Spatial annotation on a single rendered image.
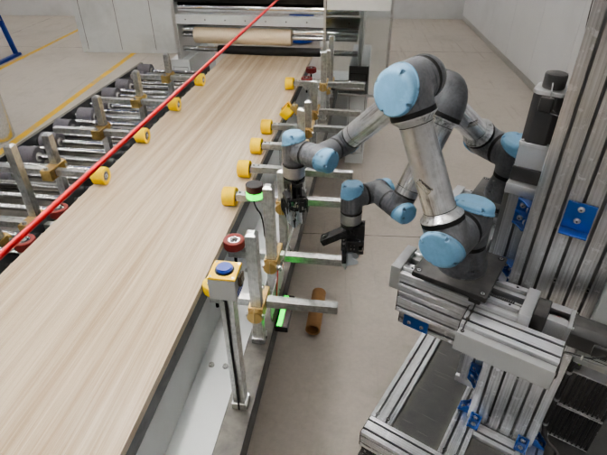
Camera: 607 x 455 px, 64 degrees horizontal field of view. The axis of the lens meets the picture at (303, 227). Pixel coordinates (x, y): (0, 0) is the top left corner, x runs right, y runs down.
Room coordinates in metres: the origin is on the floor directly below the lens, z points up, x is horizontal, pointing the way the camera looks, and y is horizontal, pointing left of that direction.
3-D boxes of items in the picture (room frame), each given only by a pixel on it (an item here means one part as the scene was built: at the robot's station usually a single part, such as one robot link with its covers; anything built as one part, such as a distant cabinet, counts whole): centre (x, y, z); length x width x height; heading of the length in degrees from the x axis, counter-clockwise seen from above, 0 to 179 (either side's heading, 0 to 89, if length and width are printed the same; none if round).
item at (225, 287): (0.91, 0.19, 1.18); 0.07 x 0.07 x 0.08; 82
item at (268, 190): (1.42, 0.12, 0.93); 0.03 x 0.03 x 0.48; 82
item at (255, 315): (1.19, 0.15, 0.84); 0.13 x 0.06 x 0.05; 172
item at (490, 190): (1.56, -0.76, 1.09); 0.15 x 0.15 x 0.10
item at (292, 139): (1.41, 0.03, 1.31); 0.09 x 0.08 x 0.11; 49
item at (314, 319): (1.99, -0.07, 0.04); 0.30 x 0.08 x 0.08; 172
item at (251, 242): (1.17, 0.15, 0.91); 0.03 x 0.03 x 0.48; 82
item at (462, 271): (1.15, -0.48, 1.09); 0.15 x 0.15 x 0.10
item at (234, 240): (1.48, 0.26, 0.85); 0.08 x 0.08 x 0.11
